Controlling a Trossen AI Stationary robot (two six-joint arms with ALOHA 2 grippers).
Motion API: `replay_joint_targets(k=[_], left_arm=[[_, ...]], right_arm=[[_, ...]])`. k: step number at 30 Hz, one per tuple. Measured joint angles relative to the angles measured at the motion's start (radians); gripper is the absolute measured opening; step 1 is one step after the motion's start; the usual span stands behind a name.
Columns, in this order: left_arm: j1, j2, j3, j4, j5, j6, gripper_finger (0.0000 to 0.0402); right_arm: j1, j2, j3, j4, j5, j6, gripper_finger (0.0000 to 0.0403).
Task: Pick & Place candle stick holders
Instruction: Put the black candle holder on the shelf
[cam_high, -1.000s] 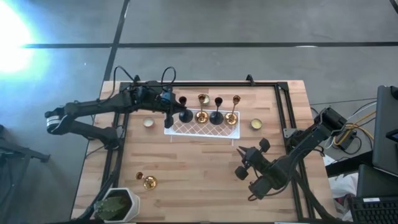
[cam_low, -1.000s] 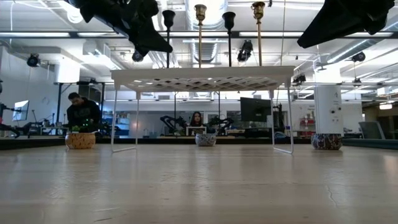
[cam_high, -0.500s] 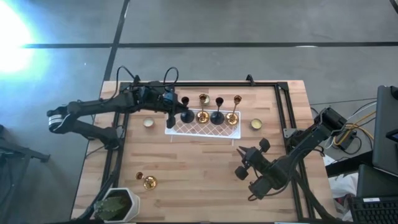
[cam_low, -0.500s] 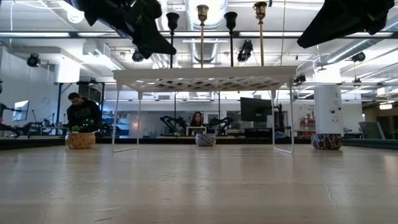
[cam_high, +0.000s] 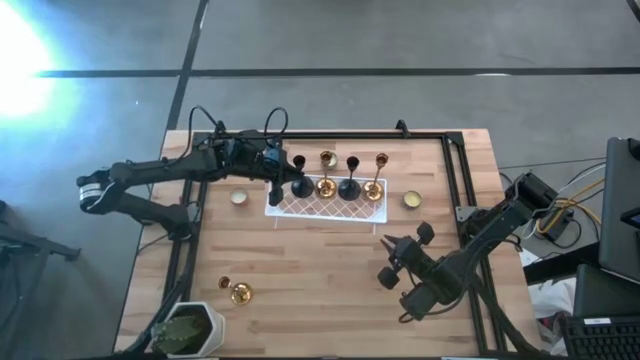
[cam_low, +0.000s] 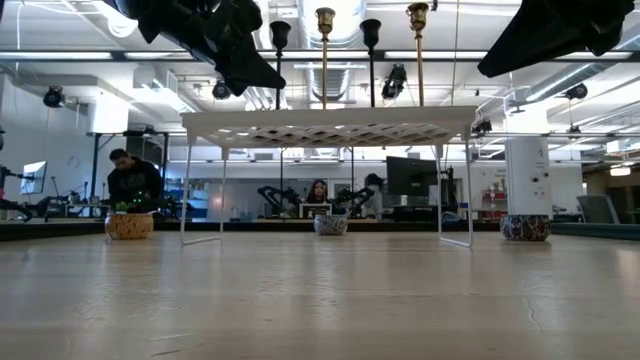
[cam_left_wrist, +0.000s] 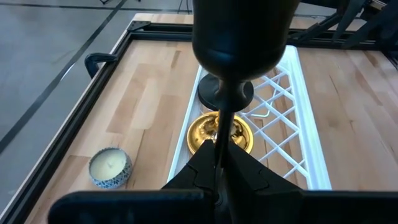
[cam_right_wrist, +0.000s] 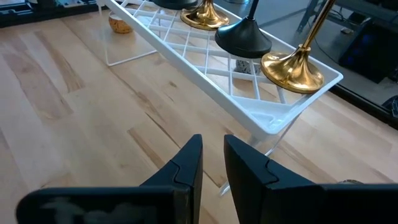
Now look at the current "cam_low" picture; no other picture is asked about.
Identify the black table frame rail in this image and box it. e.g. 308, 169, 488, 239
0, 218, 640, 243

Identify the black overhead frame bar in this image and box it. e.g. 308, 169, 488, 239
0, 48, 640, 63

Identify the white round column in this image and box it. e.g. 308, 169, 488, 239
504, 136, 554, 218

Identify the small white framed display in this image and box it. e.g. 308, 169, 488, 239
298, 202, 334, 220

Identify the white lattice shelf rack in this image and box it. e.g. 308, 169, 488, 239
179, 105, 479, 249

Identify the gold candlestick holder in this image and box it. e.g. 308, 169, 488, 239
405, 1, 431, 108
314, 6, 337, 111

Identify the blue storage shelving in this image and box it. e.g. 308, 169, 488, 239
167, 179, 210, 220

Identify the red storage shelf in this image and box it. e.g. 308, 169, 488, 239
481, 188, 508, 222

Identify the dark floral patterned bowl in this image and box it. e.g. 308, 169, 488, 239
499, 214, 552, 243

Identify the black candlestick holder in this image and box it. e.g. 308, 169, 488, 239
359, 18, 383, 109
269, 20, 292, 111

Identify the person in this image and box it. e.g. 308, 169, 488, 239
305, 179, 330, 205
106, 147, 164, 216

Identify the orange patterned ceramic bowl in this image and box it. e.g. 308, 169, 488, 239
104, 212, 155, 241

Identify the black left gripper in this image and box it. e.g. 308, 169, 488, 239
103, 0, 288, 98

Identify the computer monitor on arm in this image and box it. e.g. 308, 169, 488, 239
19, 160, 48, 196

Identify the blue white patterned bowl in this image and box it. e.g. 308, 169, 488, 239
313, 214, 349, 237

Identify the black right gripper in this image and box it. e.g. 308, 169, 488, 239
477, 0, 637, 79

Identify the grey office chair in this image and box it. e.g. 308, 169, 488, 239
576, 194, 622, 225

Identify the large black monitor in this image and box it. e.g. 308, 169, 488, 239
385, 155, 439, 198

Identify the black metal rig frame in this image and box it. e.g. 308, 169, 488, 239
88, 130, 170, 217

